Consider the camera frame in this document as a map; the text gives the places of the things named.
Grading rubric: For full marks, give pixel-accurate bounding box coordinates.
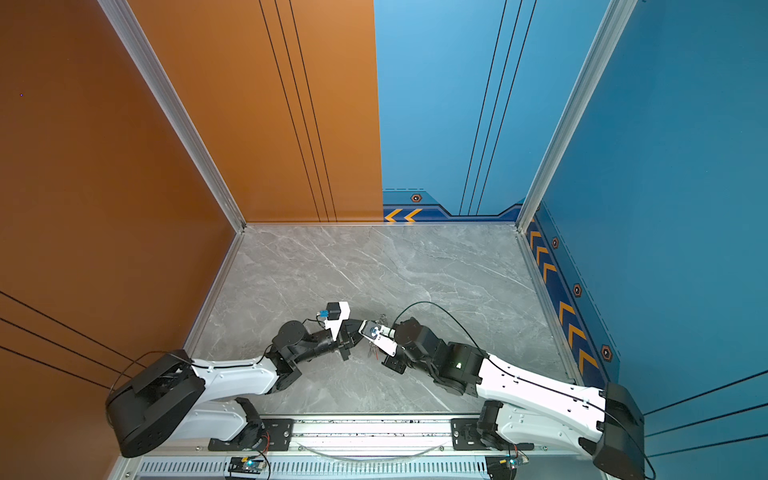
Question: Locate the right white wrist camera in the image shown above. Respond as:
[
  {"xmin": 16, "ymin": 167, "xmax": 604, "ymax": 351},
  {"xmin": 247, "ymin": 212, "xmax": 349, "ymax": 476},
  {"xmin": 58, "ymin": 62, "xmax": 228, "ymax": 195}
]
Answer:
[{"xmin": 358, "ymin": 321, "xmax": 398, "ymax": 357}]

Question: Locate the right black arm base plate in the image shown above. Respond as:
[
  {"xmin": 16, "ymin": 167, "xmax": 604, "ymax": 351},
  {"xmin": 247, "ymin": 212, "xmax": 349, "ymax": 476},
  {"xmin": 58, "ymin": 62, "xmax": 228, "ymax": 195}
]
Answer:
[{"xmin": 450, "ymin": 418, "xmax": 514, "ymax": 451}]

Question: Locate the white slotted cable duct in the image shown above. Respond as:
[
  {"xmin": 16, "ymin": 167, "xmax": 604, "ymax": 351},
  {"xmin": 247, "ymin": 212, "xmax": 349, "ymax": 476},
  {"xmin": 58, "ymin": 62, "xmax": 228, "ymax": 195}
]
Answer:
[{"xmin": 134, "ymin": 456, "xmax": 489, "ymax": 479}]

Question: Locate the right green circuit board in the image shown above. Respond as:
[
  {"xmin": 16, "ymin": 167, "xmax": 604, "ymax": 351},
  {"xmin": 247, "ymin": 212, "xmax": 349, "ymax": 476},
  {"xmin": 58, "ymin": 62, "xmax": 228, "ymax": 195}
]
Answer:
[{"xmin": 485, "ymin": 456, "xmax": 528, "ymax": 480}]

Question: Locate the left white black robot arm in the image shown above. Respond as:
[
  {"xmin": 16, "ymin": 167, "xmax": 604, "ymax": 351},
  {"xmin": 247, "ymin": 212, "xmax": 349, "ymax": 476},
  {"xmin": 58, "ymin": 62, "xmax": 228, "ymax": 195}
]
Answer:
[{"xmin": 105, "ymin": 319, "xmax": 362, "ymax": 458}]

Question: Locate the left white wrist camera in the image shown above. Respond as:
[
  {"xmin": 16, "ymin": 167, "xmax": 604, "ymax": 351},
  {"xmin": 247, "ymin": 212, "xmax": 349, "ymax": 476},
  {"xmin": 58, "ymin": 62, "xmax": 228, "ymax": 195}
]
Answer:
[{"xmin": 316, "ymin": 301, "xmax": 350, "ymax": 340}]

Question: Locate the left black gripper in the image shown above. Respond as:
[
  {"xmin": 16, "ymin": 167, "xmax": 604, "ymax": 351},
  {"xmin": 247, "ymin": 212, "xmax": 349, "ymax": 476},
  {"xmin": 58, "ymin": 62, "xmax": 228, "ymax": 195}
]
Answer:
[{"xmin": 292, "ymin": 320, "xmax": 370, "ymax": 369}]

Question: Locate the green circuit board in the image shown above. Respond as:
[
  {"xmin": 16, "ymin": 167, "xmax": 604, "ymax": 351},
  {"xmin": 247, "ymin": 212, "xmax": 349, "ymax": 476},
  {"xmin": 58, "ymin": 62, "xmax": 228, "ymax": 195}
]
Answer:
[
  {"xmin": 485, "ymin": 456, "xmax": 528, "ymax": 480},
  {"xmin": 227, "ymin": 456, "xmax": 270, "ymax": 479}
]

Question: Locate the left green circuit board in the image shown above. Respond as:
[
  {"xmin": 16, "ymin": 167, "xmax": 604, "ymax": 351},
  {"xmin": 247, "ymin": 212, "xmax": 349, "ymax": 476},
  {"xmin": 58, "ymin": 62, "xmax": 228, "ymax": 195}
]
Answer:
[{"xmin": 227, "ymin": 456, "xmax": 270, "ymax": 479}]

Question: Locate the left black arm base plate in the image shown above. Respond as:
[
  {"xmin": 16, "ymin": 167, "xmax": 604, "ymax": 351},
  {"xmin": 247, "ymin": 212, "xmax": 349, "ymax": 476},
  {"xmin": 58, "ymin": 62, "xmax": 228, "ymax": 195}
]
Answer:
[{"xmin": 207, "ymin": 418, "xmax": 295, "ymax": 453}]

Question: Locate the aluminium front rail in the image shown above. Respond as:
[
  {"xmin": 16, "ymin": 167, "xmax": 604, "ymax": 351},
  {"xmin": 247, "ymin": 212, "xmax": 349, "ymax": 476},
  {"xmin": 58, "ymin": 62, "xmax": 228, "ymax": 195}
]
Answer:
[{"xmin": 117, "ymin": 405, "xmax": 587, "ymax": 458}]

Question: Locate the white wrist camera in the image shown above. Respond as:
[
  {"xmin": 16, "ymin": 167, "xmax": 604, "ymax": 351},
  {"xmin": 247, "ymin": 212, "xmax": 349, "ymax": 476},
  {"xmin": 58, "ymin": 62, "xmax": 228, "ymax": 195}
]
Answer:
[
  {"xmin": 358, "ymin": 321, "xmax": 398, "ymax": 357},
  {"xmin": 316, "ymin": 301, "xmax": 350, "ymax": 340}
]

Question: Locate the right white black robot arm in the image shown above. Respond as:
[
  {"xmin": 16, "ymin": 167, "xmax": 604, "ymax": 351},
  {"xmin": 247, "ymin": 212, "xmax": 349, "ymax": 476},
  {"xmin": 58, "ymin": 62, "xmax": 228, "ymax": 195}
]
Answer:
[{"xmin": 372, "ymin": 318, "xmax": 646, "ymax": 479}]

